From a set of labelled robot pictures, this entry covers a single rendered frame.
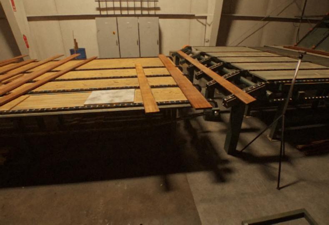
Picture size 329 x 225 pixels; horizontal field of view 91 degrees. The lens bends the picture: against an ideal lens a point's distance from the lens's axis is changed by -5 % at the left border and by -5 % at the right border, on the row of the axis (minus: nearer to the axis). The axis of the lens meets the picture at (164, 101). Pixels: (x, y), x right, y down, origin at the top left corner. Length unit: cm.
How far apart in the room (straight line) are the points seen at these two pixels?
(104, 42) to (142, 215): 651
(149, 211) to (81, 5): 763
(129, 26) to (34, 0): 381
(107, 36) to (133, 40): 101
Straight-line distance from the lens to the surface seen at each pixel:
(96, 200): 219
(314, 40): 768
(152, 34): 734
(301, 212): 237
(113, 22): 738
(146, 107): 190
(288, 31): 1082
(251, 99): 215
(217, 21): 777
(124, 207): 208
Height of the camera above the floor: 172
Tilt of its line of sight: 24 degrees down
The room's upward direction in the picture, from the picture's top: straight up
